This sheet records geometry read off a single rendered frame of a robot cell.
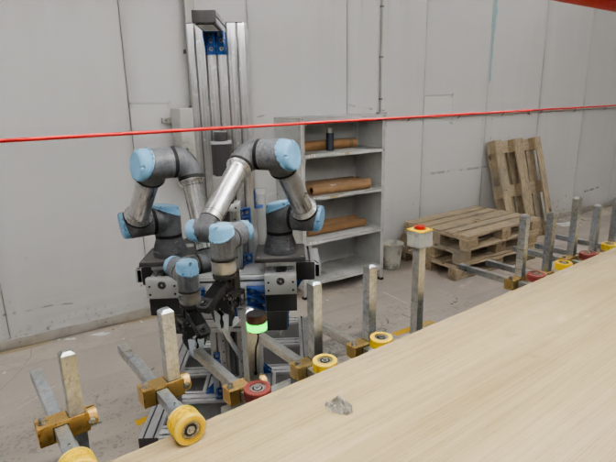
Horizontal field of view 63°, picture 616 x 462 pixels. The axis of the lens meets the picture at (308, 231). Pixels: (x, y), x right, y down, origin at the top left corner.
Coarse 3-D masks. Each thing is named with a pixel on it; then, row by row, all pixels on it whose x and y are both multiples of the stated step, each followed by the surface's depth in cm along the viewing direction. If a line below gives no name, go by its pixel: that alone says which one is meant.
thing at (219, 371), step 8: (200, 352) 175; (200, 360) 173; (208, 360) 169; (208, 368) 168; (216, 368) 164; (224, 368) 164; (216, 376) 164; (224, 376) 160; (232, 376) 160; (224, 384) 160; (240, 392) 151
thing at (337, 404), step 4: (336, 396) 137; (332, 400) 138; (336, 400) 137; (340, 400) 137; (344, 400) 138; (324, 404) 136; (328, 404) 135; (332, 404) 135; (336, 404) 135; (340, 404) 134; (344, 404) 136; (348, 404) 135; (328, 408) 134; (332, 408) 134; (336, 408) 134; (340, 408) 133; (344, 408) 133; (348, 408) 133; (340, 412) 132; (344, 412) 133; (348, 412) 132
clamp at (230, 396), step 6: (264, 378) 157; (234, 384) 153; (240, 384) 153; (228, 390) 150; (234, 390) 150; (240, 390) 151; (228, 396) 150; (234, 396) 150; (240, 396) 152; (228, 402) 151; (234, 402) 151; (240, 402) 152
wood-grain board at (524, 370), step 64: (448, 320) 187; (512, 320) 186; (576, 320) 184; (320, 384) 147; (384, 384) 146; (448, 384) 145; (512, 384) 145; (576, 384) 144; (192, 448) 121; (256, 448) 120; (320, 448) 120; (384, 448) 119; (448, 448) 119; (512, 448) 119; (576, 448) 118
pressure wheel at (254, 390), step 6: (246, 384) 146; (252, 384) 147; (258, 384) 147; (264, 384) 146; (246, 390) 143; (252, 390) 143; (258, 390) 143; (264, 390) 143; (270, 390) 144; (246, 396) 143; (252, 396) 141; (258, 396) 141
